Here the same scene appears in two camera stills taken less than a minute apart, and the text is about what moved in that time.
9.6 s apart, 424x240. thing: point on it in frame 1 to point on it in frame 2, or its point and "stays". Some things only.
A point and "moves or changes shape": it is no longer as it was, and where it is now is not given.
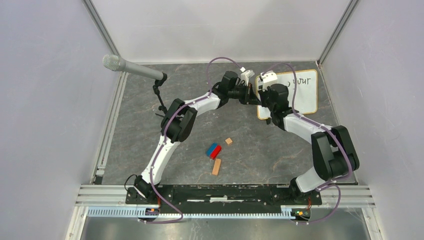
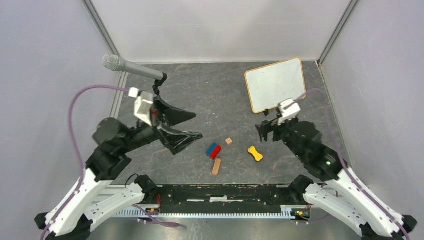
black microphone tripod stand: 158,82 stays
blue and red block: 213,150 stays
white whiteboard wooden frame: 302,86 moves or changes shape
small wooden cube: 229,141 stays
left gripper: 250,97 to 179,140
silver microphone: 114,62 stays
